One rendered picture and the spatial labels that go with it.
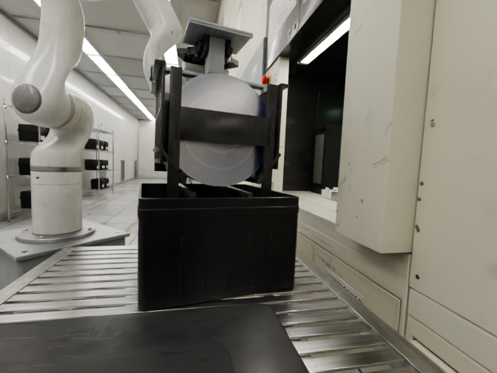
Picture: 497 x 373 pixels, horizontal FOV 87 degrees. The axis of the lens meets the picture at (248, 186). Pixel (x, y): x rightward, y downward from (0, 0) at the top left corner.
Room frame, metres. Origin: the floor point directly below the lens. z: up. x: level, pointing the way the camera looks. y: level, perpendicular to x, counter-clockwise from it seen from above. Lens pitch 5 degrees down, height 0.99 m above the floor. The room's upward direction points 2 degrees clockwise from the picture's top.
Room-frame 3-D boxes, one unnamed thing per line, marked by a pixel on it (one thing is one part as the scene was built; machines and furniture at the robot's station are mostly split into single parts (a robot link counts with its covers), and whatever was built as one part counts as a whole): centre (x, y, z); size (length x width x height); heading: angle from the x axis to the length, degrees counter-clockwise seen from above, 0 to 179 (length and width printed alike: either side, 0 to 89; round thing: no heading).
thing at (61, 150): (0.79, 0.56, 1.07); 0.19 x 0.12 x 0.24; 3
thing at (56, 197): (0.76, 0.56, 0.85); 0.19 x 0.19 x 0.18
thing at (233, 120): (0.55, 0.08, 1.08); 0.24 x 0.20 x 0.32; 112
